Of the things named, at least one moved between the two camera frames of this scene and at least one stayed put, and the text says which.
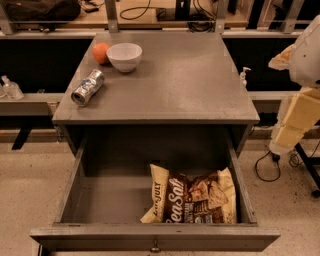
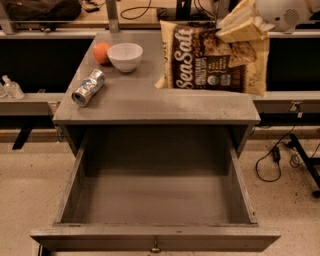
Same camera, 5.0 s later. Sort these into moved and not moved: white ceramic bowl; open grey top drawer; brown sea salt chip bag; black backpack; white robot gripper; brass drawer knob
Moved: brown sea salt chip bag; white robot gripper
Not moved: open grey top drawer; black backpack; brass drawer knob; white ceramic bowl
